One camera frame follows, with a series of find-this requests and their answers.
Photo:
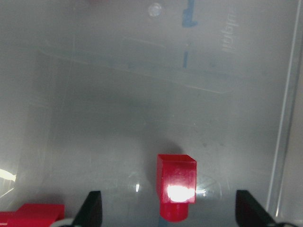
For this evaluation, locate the red block near latch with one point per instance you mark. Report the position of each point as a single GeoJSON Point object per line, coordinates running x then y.
{"type": "Point", "coordinates": [32, 215]}

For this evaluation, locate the red block from tray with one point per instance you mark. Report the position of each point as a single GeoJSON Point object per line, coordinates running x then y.
{"type": "Point", "coordinates": [176, 185]}

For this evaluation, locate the clear plastic storage box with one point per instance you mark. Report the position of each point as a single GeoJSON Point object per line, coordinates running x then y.
{"type": "Point", "coordinates": [91, 91]}

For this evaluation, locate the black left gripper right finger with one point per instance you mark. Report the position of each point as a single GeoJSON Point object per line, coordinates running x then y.
{"type": "Point", "coordinates": [249, 213]}

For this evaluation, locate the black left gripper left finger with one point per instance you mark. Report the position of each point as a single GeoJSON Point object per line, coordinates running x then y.
{"type": "Point", "coordinates": [90, 213]}

